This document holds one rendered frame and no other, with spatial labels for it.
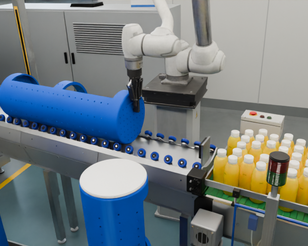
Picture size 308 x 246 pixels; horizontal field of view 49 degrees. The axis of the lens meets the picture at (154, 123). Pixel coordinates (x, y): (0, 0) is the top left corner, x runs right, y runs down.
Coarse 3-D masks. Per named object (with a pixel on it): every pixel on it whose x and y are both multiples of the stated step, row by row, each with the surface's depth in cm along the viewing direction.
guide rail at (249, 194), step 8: (208, 184) 145; (216, 184) 143; (224, 184) 141; (232, 192) 141; (240, 192) 139; (248, 192) 137; (256, 192) 136; (264, 200) 135; (280, 200) 131; (296, 208) 129; (304, 208) 128
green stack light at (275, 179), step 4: (268, 172) 110; (272, 172) 108; (268, 176) 110; (272, 176) 108; (276, 176) 108; (280, 176) 107; (284, 176) 108; (268, 180) 110; (272, 180) 109; (276, 180) 108; (280, 180) 108; (284, 180) 108; (272, 184) 110; (276, 184) 109; (280, 184) 109; (284, 184) 109
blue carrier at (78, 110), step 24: (0, 96) 204; (24, 96) 194; (48, 96) 187; (72, 96) 180; (96, 96) 175; (120, 96) 170; (48, 120) 191; (72, 120) 180; (96, 120) 172; (120, 120) 169
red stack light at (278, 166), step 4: (268, 160) 109; (272, 160) 107; (268, 164) 109; (272, 164) 107; (276, 164) 106; (280, 164) 106; (284, 164) 106; (288, 164) 107; (268, 168) 109; (272, 168) 108; (276, 168) 107; (280, 168) 106; (284, 168) 106; (276, 172) 107; (280, 172) 107; (284, 172) 107
